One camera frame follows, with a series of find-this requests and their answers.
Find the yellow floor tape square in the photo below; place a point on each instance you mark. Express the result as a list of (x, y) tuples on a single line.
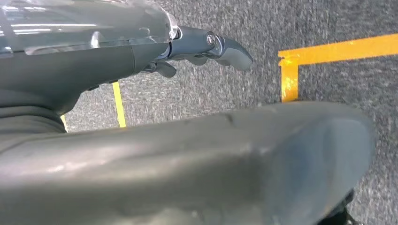
[(119, 105), (342, 49)]

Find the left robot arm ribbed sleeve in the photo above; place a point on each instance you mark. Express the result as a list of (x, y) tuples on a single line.
[(28, 122)]

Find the black robot foot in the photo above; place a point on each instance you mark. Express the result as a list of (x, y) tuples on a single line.
[(337, 214)]

